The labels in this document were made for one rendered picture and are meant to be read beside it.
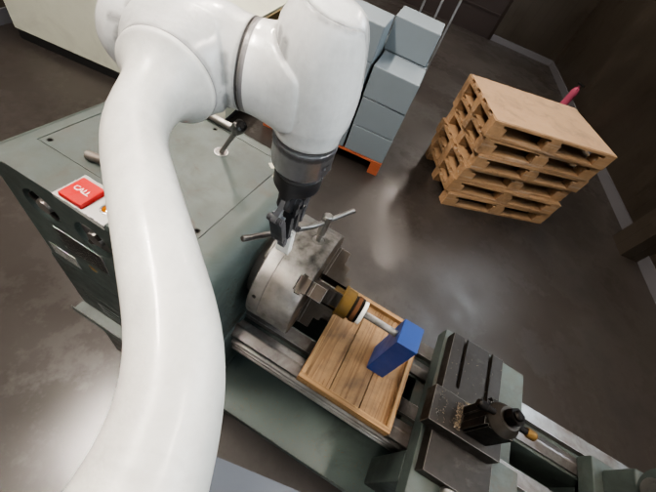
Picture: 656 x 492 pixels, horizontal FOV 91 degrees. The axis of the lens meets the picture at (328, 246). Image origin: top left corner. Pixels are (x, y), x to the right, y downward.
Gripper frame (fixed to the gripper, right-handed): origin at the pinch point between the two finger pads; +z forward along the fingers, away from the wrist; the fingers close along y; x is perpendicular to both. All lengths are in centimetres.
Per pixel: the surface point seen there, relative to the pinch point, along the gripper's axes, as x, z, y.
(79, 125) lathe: 61, 8, 3
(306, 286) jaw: -7.1, 14.4, 1.1
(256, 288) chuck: 3.1, 18.9, -4.0
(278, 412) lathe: -18, 79, -15
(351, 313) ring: -20.4, 24.8, 6.6
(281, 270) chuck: -0.3, 13.7, 0.9
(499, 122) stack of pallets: -54, 66, 235
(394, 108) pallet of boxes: 22, 85, 216
